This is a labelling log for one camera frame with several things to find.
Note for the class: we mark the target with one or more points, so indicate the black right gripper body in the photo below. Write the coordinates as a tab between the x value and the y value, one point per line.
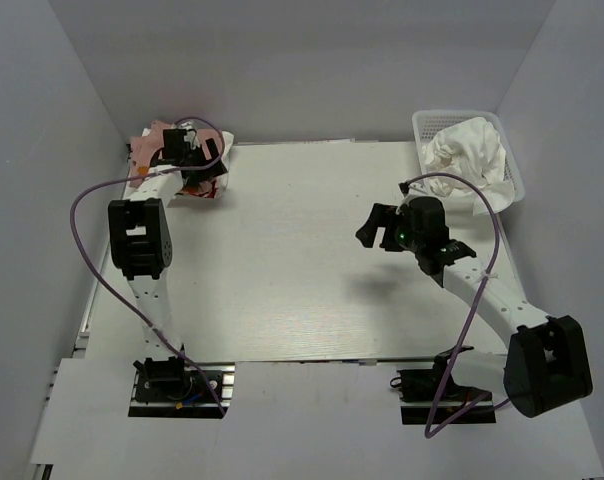
417	242

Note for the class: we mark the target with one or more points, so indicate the red white t shirt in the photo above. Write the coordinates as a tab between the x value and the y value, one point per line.
216	187

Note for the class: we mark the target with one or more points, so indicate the pink printed t shirt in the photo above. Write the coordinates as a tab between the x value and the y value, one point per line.
143	147

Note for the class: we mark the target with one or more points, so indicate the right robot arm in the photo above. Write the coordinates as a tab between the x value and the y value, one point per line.
545	365

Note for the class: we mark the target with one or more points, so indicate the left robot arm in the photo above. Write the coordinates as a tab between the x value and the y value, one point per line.
142	250

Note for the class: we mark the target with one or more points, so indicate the white crumpled t shirt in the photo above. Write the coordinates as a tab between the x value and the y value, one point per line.
470	150

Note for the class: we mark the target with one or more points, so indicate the white perforated plastic basket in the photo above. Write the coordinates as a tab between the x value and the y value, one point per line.
427	123

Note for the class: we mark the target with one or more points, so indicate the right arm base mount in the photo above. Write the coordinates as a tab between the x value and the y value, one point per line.
417	381

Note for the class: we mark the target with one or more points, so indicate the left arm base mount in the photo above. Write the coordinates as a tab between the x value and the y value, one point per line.
175	390

